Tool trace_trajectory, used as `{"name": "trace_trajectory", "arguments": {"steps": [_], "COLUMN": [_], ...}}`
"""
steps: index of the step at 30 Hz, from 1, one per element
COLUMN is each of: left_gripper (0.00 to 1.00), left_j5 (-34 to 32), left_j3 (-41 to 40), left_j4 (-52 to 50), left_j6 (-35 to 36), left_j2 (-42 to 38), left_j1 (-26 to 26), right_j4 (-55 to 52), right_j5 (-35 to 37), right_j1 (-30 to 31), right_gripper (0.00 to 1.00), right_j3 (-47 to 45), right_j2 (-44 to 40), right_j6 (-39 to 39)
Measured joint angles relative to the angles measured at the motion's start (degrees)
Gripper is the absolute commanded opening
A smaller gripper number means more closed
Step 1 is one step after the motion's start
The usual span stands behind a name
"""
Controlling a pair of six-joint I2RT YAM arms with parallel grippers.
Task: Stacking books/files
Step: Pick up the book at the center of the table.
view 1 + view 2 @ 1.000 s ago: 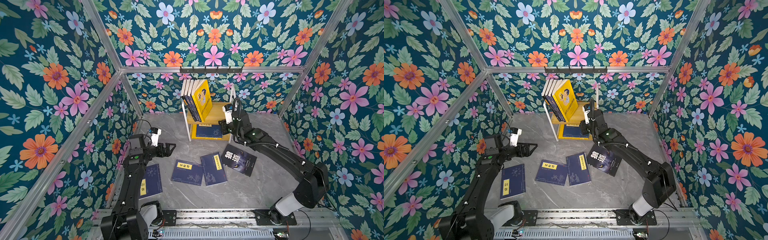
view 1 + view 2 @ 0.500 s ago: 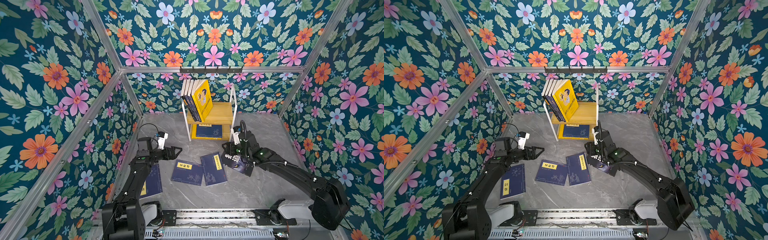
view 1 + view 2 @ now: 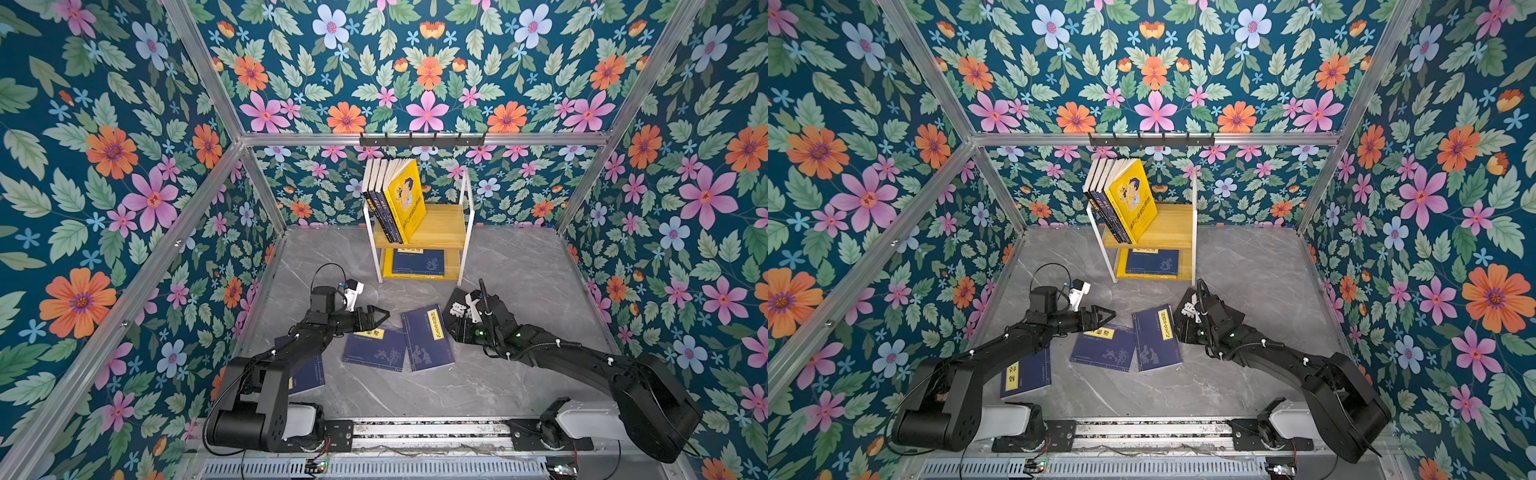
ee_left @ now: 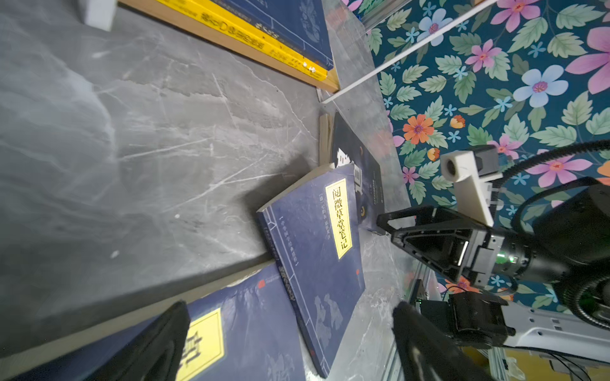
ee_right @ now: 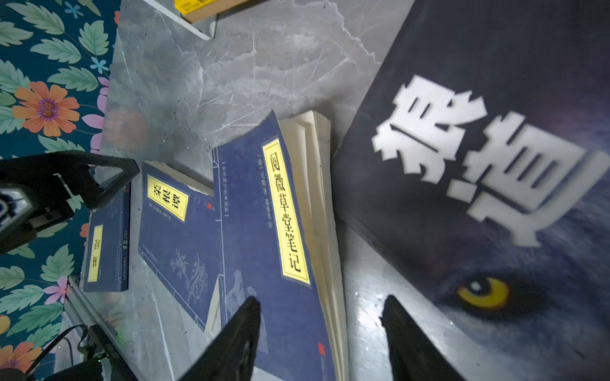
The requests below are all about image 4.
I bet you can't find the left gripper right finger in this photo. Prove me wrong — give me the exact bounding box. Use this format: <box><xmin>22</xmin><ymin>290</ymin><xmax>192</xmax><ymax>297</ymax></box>
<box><xmin>392</xmin><ymin>302</ymin><xmax>493</xmax><ymax>381</ymax></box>

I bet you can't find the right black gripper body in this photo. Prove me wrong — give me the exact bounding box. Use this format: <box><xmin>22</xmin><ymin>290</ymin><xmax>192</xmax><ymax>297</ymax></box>
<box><xmin>462</xmin><ymin>228</ymin><xmax>570</xmax><ymax>286</ymax></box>

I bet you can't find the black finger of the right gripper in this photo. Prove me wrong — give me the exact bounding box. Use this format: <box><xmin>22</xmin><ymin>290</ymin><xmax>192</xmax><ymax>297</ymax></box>
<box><xmin>376</xmin><ymin>206</ymin><xmax>491</xmax><ymax>288</ymax></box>

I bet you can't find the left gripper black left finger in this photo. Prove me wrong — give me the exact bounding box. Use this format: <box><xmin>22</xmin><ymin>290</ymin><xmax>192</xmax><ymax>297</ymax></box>
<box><xmin>87</xmin><ymin>301</ymin><xmax>191</xmax><ymax>380</ymax></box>

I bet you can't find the navy book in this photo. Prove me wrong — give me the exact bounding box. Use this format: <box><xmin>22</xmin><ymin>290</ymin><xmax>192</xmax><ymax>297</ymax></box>
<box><xmin>217</xmin><ymin>0</ymin><xmax>335</xmax><ymax>70</ymax></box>
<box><xmin>257</xmin><ymin>164</ymin><xmax>365</xmax><ymax>378</ymax></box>
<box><xmin>1</xmin><ymin>261</ymin><xmax>305</xmax><ymax>380</ymax></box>

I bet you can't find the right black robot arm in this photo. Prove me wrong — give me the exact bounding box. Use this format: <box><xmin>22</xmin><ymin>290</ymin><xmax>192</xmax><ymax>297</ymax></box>
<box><xmin>377</xmin><ymin>140</ymin><xmax>609</xmax><ymax>362</ymax></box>

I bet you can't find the dark wolf cover book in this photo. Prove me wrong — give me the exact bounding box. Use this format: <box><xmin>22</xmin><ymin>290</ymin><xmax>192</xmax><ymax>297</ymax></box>
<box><xmin>319</xmin><ymin>111</ymin><xmax>384</xmax><ymax>236</ymax></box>

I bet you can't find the yellow book on shelf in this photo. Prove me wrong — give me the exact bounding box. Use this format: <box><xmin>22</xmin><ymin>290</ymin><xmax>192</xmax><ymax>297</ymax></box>
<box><xmin>160</xmin><ymin>0</ymin><xmax>328</xmax><ymax>81</ymax></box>

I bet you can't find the white wooden book shelf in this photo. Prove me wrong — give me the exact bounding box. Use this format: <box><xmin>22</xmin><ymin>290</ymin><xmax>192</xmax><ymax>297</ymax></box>
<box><xmin>75</xmin><ymin>0</ymin><xmax>487</xmax><ymax>106</ymax></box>

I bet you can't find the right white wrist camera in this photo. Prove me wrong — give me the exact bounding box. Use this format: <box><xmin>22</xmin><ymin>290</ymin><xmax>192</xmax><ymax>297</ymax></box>
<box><xmin>440</xmin><ymin>145</ymin><xmax>502</xmax><ymax>227</ymax></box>

